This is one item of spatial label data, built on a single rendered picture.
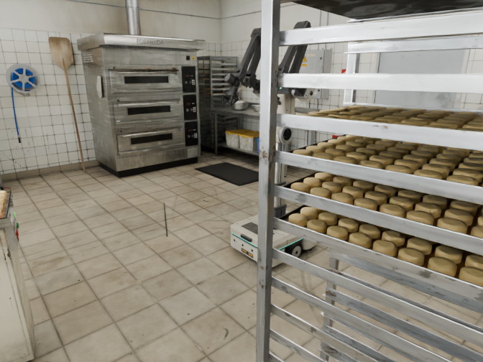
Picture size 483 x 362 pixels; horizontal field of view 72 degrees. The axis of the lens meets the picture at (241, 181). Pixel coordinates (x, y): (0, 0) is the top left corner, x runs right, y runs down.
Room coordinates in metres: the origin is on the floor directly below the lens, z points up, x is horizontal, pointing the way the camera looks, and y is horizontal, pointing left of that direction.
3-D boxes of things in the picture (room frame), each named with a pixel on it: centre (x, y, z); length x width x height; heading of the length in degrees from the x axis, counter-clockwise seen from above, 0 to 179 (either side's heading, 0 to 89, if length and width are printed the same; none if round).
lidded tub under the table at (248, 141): (5.90, -0.23, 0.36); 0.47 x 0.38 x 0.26; 130
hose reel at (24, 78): (4.93, 3.10, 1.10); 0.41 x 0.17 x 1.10; 130
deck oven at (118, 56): (5.54, 1.53, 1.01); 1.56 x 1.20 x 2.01; 130
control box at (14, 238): (1.53, 1.16, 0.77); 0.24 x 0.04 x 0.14; 32
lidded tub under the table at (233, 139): (6.20, 0.03, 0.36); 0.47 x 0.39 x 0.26; 129
